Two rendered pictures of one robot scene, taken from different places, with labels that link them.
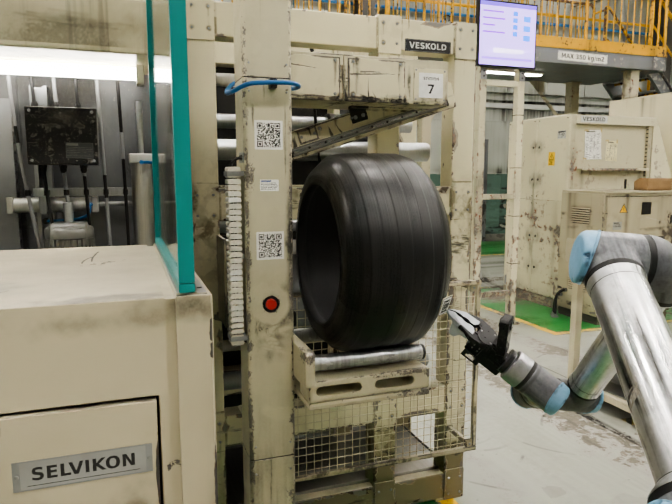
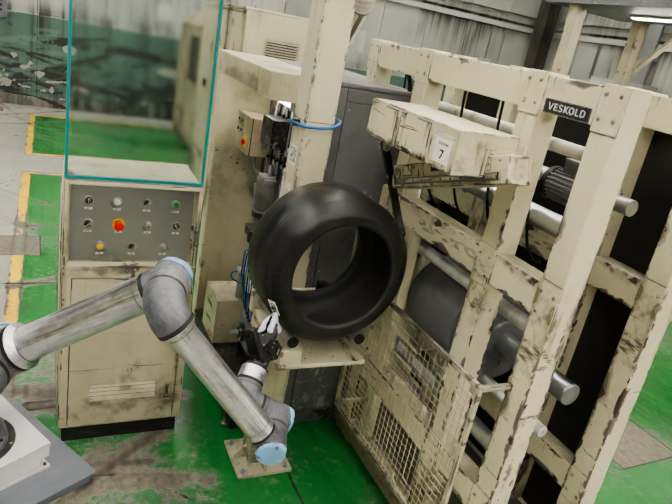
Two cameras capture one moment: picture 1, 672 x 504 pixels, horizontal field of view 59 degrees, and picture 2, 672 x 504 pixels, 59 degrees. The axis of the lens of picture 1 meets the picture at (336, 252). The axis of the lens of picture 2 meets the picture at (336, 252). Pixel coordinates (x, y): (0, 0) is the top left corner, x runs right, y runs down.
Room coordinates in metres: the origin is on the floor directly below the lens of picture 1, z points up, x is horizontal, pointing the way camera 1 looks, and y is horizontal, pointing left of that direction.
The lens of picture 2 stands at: (1.47, -2.20, 1.99)
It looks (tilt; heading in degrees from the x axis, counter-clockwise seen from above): 20 degrees down; 82
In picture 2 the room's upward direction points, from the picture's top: 11 degrees clockwise
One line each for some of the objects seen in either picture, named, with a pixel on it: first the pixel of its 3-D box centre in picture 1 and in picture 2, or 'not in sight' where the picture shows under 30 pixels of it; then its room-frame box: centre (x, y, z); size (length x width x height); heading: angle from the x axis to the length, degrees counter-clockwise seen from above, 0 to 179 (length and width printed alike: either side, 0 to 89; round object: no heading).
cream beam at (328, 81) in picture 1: (352, 84); (434, 136); (2.05, -0.05, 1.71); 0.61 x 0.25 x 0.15; 110
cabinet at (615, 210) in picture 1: (615, 253); not in sight; (5.75, -2.76, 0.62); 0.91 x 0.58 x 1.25; 110
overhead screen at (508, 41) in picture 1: (506, 35); not in sight; (5.32, -1.48, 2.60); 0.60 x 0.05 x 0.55; 110
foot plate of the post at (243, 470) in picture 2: not in sight; (257, 453); (1.62, 0.20, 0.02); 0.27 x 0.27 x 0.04; 20
